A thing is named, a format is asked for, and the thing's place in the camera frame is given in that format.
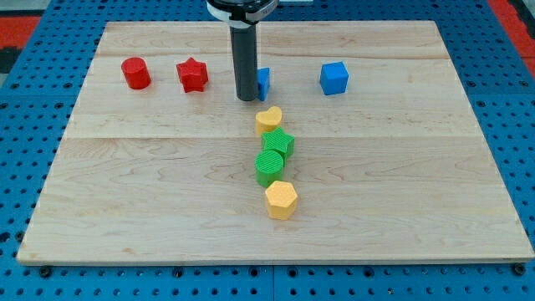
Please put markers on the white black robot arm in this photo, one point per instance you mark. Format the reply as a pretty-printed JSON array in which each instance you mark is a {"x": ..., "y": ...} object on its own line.
[{"x": 241, "y": 13}]

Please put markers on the blue cube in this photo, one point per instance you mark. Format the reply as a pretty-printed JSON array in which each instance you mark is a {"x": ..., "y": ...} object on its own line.
[{"x": 334, "y": 78}]

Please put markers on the green cylinder block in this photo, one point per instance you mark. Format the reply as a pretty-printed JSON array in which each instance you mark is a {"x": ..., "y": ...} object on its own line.
[{"x": 268, "y": 167}]

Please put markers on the green star block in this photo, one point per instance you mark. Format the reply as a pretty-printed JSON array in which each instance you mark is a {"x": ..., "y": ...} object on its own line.
[{"x": 278, "y": 140}]

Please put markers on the yellow heart block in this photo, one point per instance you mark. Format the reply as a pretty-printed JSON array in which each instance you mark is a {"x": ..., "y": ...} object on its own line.
[{"x": 268, "y": 120}]

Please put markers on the yellow hexagon block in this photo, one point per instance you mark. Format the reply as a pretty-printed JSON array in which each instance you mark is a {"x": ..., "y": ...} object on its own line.
[{"x": 281, "y": 200}]

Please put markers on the blue block behind rod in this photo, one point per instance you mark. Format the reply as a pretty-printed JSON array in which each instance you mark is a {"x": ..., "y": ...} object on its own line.
[{"x": 263, "y": 83}]

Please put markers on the light wooden board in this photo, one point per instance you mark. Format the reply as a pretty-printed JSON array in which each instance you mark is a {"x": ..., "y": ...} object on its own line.
[{"x": 395, "y": 170}]

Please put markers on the red star block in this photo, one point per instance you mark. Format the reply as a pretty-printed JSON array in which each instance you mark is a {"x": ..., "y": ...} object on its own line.
[{"x": 193, "y": 75}]

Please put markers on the black cylindrical pointer rod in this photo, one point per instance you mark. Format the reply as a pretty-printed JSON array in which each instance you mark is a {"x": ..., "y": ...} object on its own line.
[{"x": 244, "y": 55}]

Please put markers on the red cylinder block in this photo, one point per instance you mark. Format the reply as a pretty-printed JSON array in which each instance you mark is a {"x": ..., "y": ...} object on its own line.
[{"x": 136, "y": 73}]

